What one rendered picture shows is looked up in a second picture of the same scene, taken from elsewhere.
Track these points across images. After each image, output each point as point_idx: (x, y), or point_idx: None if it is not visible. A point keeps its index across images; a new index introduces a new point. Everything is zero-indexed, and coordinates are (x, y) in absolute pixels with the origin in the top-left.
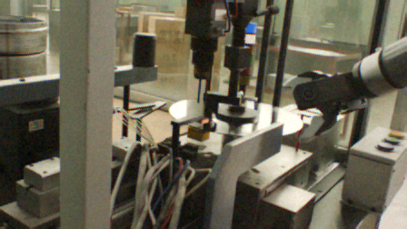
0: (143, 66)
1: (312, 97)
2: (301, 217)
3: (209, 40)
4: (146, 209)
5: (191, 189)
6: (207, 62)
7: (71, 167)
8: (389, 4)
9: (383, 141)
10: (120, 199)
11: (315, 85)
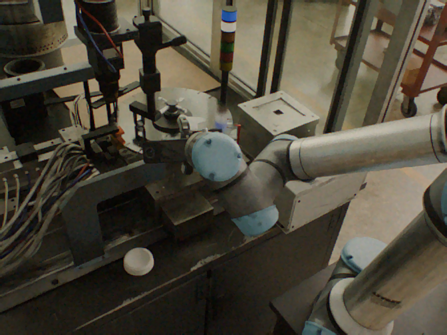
0: None
1: (152, 157)
2: (188, 226)
3: (104, 74)
4: (36, 211)
5: None
6: (108, 91)
7: None
8: (367, 12)
9: None
10: (64, 178)
11: (157, 146)
